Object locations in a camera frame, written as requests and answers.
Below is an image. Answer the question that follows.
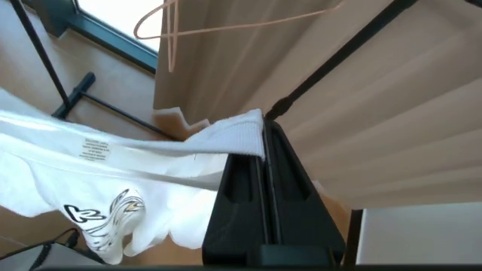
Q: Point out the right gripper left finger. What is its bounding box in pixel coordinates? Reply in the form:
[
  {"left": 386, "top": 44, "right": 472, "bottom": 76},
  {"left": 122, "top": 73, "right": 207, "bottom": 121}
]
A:
[{"left": 202, "top": 152, "right": 271, "bottom": 264}]

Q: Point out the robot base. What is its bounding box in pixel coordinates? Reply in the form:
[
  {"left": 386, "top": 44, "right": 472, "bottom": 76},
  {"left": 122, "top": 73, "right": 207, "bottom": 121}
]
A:
[{"left": 0, "top": 227, "right": 108, "bottom": 266}]

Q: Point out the black clothes rack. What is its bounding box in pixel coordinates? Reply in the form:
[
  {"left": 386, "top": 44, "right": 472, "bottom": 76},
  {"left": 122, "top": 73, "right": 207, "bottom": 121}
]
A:
[{"left": 9, "top": 0, "right": 482, "bottom": 142}]

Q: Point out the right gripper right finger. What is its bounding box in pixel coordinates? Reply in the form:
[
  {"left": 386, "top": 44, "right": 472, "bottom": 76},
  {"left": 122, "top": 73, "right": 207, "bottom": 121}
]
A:
[{"left": 263, "top": 118, "right": 346, "bottom": 264}]

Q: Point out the beige curtain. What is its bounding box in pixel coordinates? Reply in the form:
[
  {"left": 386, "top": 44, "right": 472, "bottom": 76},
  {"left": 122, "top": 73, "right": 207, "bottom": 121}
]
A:
[{"left": 152, "top": 0, "right": 482, "bottom": 212}]

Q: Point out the pink clothes hanger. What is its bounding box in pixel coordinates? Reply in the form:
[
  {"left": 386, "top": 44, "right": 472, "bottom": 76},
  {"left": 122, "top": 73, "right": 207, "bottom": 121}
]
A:
[
  {"left": 133, "top": 0, "right": 344, "bottom": 41},
  {"left": 164, "top": 0, "right": 178, "bottom": 73}
]

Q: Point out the white printed t-shirt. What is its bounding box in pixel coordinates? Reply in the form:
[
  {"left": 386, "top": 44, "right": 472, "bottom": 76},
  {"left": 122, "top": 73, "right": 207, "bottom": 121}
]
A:
[{"left": 0, "top": 88, "right": 267, "bottom": 264}]

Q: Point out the window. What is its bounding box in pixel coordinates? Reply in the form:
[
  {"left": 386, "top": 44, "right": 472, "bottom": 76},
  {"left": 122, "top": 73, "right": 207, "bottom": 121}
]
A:
[{"left": 22, "top": 0, "right": 166, "bottom": 75}]

